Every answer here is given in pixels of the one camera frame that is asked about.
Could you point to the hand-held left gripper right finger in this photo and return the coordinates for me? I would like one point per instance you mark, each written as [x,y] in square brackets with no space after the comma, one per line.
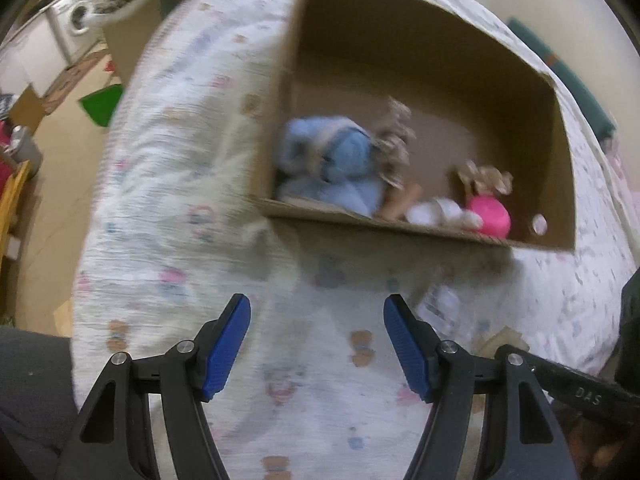
[407,355]

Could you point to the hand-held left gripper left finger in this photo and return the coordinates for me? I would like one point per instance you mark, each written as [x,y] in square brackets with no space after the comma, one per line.
[225,352]

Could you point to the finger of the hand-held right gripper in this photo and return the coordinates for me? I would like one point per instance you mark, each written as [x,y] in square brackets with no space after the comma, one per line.
[575,385]

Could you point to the white plush toy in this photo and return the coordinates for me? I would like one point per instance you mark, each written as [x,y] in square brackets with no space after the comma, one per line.
[435,212]

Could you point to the pink ball toy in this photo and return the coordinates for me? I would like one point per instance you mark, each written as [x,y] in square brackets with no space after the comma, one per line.
[490,216]

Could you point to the cream scrunchie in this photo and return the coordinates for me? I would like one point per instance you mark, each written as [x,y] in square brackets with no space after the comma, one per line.
[487,180]

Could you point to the blue plush toy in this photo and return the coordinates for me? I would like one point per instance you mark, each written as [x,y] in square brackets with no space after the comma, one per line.
[330,160]

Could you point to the brown cardboard box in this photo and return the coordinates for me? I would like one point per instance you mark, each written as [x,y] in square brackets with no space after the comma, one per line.
[425,110]

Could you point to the person's right hand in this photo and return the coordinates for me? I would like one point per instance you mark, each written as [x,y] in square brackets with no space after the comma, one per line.
[597,437]

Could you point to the clear plastic packet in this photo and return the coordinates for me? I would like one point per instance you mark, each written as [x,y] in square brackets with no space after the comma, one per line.
[442,305]

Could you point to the brown cardboard piece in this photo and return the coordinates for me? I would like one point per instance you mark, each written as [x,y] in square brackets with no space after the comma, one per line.
[502,339]

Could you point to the printed white bed quilt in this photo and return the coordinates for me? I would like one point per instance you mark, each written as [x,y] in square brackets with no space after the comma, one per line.
[200,185]

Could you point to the person's grey pants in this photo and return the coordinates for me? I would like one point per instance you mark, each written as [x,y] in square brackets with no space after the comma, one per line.
[30,400]

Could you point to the red and yellow rack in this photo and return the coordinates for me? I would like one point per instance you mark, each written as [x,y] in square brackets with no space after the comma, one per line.
[11,200]

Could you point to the grey container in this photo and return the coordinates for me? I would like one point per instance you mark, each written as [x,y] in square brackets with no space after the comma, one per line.
[22,146]

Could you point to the cardboard box on floor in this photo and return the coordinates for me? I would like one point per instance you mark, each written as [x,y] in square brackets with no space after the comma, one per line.
[25,105]

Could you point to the white washing machine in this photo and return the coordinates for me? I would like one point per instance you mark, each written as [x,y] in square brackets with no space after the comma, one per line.
[75,17]

